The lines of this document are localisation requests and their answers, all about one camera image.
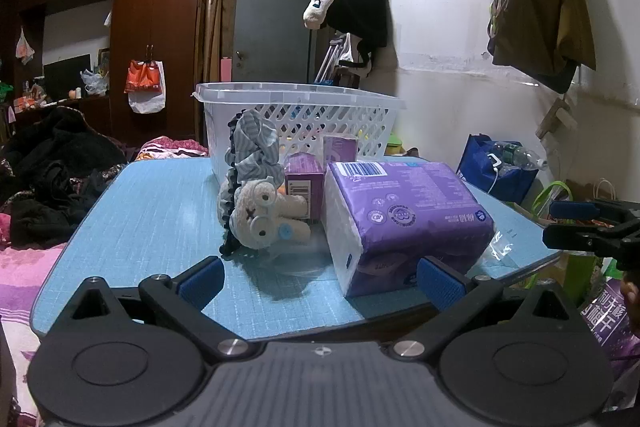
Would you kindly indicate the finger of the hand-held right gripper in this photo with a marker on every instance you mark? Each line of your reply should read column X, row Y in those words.
column 575, row 238
column 572, row 209

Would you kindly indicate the orange and white plastic bag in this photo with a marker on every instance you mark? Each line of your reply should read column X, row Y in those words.
column 145, row 82

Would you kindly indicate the dark clothes pile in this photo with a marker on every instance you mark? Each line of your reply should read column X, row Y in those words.
column 55, row 167

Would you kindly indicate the purple printed bag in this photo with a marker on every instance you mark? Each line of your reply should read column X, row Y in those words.
column 610, row 332

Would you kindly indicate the clear plastic bag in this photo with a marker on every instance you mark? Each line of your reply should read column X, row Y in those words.
column 500, row 249

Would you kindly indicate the wooden wall bracket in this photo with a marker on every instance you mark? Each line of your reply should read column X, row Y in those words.
column 555, row 119

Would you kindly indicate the blue shopping bag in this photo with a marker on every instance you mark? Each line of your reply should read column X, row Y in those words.
column 480, row 167

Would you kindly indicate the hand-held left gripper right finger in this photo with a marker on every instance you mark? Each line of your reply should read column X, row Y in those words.
column 440, row 284

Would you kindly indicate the purple tissue pack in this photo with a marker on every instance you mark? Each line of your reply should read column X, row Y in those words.
column 410, row 207

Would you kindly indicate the metal crutches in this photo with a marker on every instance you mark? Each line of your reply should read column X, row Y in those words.
column 330, row 57

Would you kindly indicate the brown wooden wardrobe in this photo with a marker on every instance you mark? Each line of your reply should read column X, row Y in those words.
column 150, row 7

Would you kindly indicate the wooden sticks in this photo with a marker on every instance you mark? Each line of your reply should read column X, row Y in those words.
column 210, row 32

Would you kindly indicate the white plastic basket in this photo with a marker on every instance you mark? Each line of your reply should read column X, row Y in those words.
column 300, row 104

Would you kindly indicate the small purple box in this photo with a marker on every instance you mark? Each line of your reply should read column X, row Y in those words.
column 302, row 187
column 340, row 149

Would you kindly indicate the black hanging garment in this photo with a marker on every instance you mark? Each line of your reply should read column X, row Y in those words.
column 362, row 17

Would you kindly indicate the clear plastic bottle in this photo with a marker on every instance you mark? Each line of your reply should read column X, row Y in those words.
column 520, row 155

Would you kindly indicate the grey door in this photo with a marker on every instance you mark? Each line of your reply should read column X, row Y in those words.
column 270, row 27

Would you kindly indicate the small white hanging plastic bag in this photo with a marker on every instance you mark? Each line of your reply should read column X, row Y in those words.
column 24, row 49

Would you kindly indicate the green and white bag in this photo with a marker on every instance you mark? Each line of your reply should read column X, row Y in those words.
column 550, row 199

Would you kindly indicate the pink floral blanket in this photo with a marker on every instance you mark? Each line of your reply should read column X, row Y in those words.
column 25, row 277

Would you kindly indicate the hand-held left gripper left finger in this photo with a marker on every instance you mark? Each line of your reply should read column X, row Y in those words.
column 200, row 282

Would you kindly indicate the striped headband with plush bunny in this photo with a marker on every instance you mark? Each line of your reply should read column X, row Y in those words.
column 260, row 212

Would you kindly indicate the olive hanging bag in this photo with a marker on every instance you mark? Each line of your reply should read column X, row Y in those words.
column 545, row 22

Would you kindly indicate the black monitor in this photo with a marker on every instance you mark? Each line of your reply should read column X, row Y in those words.
column 67, row 77

